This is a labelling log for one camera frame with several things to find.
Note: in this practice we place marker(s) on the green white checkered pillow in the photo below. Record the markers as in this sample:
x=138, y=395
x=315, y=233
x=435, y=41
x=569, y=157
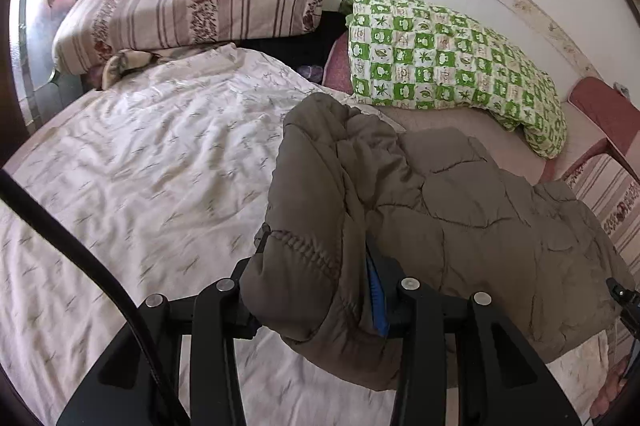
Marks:
x=414, y=55

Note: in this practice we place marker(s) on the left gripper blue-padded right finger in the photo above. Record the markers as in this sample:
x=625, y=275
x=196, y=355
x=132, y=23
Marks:
x=465, y=344

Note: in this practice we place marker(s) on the striped floral pillow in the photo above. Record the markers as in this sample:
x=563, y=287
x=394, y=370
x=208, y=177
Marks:
x=95, y=30

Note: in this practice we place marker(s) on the white patterned bed quilt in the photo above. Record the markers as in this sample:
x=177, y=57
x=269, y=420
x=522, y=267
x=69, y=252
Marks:
x=164, y=177

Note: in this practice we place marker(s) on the olive hooded padded jacket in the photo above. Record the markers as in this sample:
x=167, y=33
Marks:
x=436, y=202

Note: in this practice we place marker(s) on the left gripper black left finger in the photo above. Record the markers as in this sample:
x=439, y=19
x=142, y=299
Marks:
x=194, y=339

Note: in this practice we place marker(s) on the person's hand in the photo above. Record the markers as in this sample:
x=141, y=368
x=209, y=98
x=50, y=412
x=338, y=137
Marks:
x=614, y=383

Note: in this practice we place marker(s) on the striped pink pillow at right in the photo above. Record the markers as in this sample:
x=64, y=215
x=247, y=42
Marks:
x=613, y=196

